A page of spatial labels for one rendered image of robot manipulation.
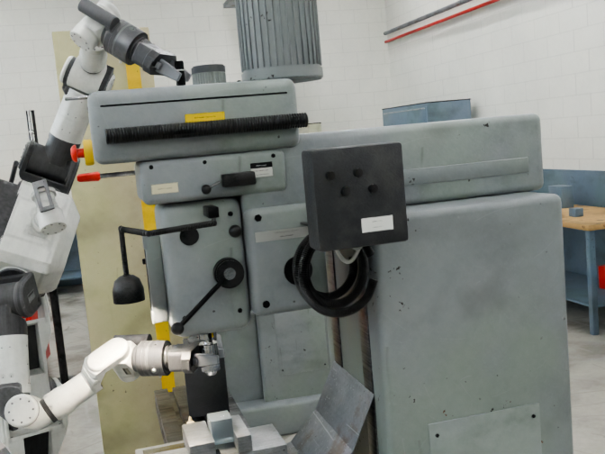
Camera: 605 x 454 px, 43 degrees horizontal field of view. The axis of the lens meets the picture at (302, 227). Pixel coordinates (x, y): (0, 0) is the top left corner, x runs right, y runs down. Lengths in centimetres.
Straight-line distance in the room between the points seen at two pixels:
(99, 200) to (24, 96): 739
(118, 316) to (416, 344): 207
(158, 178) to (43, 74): 922
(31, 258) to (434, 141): 107
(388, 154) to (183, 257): 53
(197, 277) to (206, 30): 942
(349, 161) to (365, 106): 1001
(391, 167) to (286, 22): 46
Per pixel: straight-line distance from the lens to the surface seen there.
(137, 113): 174
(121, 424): 380
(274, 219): 179
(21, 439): 255
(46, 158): 226
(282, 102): 179
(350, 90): 1152
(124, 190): 359
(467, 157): 197
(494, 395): 197
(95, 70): 214
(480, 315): 190
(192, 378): 232
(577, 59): 770
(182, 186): 175
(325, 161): 156
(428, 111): 899
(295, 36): 184
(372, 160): 159
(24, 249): 210
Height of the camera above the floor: 176
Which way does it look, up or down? 7 degrees down
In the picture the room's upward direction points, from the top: 5 degrees counter-clockwise
